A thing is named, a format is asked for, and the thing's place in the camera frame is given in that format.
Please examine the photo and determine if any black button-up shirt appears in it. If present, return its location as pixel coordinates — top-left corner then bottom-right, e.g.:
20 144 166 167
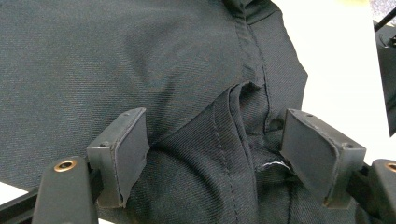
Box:
0 0 379 224

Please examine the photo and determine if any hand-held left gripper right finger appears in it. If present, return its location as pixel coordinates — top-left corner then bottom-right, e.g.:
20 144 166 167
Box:
278 107 368 210

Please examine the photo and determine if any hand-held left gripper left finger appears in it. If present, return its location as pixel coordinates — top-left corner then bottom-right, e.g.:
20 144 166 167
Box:
86 106 151 209

